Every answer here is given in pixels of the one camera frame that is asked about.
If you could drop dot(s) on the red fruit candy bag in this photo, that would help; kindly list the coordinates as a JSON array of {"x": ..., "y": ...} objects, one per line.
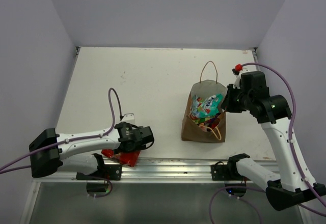
[{"x": 129, "y": 159}]

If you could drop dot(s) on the teal red candy bag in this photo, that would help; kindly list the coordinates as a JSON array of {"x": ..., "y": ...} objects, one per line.
[{"x": 205, "y": 107}]

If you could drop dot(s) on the red snack sticks bag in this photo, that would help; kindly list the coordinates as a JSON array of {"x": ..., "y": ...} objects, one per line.
[{"x": 214, "y": 122}]

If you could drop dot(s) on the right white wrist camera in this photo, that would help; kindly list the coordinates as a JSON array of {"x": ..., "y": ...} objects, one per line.
[{"x": 238, "y": 71}]

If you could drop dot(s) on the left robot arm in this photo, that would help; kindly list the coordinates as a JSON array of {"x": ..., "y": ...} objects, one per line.
[{"x": 51, "y": 152}]

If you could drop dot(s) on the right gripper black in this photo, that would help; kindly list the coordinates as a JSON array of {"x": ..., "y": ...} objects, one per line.
[{"x": 227, "y": 105}]

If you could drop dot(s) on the purple Fox's berries candy bag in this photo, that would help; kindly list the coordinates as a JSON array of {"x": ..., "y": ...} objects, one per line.
[{"x": 203, "y": 124}]

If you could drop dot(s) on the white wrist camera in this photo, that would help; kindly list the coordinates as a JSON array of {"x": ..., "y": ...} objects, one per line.
[
  {"x": 238, "y": 71},
  {"x": 128, "y": 118}
]

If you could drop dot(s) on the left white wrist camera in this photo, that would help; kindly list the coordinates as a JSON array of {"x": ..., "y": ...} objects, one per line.
[{"x": 128, "y": 118}]

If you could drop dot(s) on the aluminium rail frame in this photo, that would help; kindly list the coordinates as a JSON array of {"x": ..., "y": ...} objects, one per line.
[{"x": 154, "y": 84}]

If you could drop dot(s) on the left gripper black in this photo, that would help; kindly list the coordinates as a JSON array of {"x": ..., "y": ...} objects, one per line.
[{"x": 138, "y": 147}]

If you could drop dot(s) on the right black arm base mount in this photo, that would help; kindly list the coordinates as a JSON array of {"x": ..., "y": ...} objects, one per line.
[{"x": 221, "y": 172}]

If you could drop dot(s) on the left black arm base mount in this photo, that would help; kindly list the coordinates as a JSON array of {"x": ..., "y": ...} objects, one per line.
[{"x": 110, "y": 172}]

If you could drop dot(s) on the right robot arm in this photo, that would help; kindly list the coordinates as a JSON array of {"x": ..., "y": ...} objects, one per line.
[{"x": 294, "y": 184}]

